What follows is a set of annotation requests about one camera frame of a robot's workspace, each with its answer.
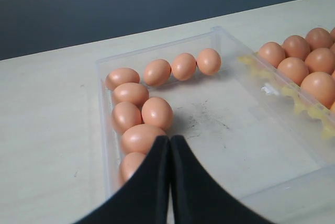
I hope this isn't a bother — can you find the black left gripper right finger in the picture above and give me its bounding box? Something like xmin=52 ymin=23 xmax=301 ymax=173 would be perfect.
xmin=170 ymin=135 xmax=272 ymax=224

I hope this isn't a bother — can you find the yellow plastic egg tray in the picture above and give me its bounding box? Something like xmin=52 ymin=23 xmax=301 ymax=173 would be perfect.
xmin=238 ymin=53 xmax=334 ymax=139

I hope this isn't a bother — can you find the clear plastic bin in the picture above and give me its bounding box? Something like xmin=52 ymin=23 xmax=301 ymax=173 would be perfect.
xmin=96 ymin=27 xmax=334 ymax=223

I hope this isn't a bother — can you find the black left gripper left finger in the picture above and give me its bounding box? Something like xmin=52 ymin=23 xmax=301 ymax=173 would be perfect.
xmin=77 ymin=136 xmax=170 ymax=224

